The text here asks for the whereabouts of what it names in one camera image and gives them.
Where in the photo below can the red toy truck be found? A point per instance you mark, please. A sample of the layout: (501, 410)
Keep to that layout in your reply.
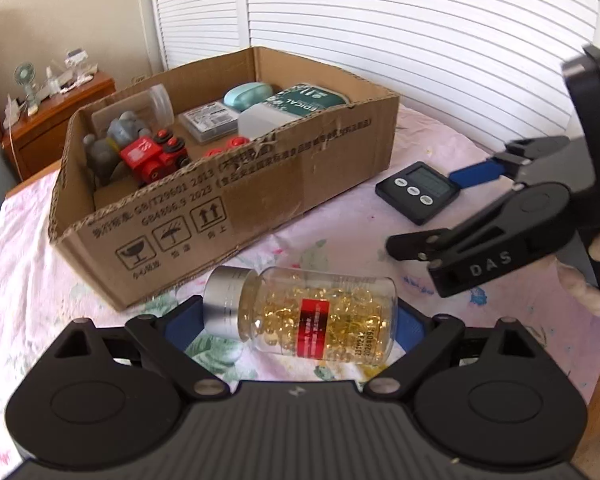
(145, 155)

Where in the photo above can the person's right hand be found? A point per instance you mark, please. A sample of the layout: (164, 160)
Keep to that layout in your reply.
(580, 285)

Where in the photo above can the narrow white louvered door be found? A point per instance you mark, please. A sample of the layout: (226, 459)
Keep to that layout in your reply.
(200, 10)

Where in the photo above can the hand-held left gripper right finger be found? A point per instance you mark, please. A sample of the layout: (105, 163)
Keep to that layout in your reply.
(409, 327)

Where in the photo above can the teal oval case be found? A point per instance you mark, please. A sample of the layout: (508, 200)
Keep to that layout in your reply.
(242, 96)

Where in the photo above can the small green desk fan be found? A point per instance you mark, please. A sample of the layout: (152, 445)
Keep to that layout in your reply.
(24, 74)

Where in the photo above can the brown cardboard box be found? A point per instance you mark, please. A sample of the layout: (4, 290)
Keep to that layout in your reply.
(260, 195)

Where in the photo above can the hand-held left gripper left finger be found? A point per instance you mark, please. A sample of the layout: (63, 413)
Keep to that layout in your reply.
(180, 322)

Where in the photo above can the black digital timer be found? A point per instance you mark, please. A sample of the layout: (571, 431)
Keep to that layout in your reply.
(420, 180)

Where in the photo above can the white paper pile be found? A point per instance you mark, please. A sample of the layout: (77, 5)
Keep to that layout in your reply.
(15, 110)

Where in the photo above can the dark clear plastic case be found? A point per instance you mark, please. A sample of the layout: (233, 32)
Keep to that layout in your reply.
(207, 120)

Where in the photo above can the white stand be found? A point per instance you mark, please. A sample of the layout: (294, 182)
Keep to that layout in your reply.
(77, 57)

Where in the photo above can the clear yellow capsule bottle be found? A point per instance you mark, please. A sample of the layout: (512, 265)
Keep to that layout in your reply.
(325, 320)

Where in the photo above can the green white tissue pack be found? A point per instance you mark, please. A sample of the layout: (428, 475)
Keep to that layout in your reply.
(300, 100)

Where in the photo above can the clear plastic cup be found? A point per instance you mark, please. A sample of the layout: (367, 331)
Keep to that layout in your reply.
(162, 105)

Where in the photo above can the grey elephant toy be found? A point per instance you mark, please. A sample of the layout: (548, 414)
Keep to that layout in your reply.
(100, 155)

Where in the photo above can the white wall outlet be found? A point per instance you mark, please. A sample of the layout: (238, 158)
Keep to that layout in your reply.
(139, 79)

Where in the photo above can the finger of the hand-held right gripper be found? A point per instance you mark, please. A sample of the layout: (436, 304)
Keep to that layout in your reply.
(412, 245)
(472, 172)

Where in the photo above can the pink floral bedsheet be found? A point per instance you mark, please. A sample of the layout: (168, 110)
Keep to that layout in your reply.
(330, 240)

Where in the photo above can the wide white louvered door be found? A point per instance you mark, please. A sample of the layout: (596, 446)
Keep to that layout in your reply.
(405, 35)

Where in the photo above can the wooden nightstand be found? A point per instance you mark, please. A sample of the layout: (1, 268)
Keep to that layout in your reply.
(45, 130)

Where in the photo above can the red and black wheeled toy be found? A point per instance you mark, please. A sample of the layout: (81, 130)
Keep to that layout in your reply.
(237, 142)

